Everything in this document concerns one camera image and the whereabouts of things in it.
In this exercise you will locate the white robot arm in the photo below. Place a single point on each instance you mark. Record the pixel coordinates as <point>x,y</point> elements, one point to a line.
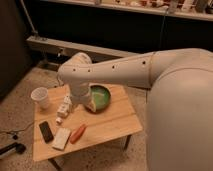
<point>179,104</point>

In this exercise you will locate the green bowl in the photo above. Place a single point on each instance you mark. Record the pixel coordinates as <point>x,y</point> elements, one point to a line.
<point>101,96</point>

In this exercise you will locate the yellow sponge piece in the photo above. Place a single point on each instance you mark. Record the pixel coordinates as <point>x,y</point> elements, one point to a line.
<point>91,106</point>

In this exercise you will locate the wooden table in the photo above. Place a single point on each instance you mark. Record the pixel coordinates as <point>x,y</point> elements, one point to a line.
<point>116,121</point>

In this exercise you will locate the orange carrot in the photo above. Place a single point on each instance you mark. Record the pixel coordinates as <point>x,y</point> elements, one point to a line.
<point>77,135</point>

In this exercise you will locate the white rectangular box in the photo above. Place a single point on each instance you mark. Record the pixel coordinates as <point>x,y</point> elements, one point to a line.
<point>61,138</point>

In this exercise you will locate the white paper cup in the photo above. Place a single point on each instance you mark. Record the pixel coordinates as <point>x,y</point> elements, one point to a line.
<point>40,97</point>

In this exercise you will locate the black smartphone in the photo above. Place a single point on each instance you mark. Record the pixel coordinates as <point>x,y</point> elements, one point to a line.
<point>46,132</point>

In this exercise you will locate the black cylindrical floor object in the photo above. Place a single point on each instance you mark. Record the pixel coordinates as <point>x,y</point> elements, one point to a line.
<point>18,147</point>

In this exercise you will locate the upper shelf with items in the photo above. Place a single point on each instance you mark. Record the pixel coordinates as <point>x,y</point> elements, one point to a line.
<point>173,8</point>

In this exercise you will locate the metal shelf rail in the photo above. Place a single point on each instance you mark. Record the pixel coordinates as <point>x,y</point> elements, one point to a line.
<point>64,48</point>

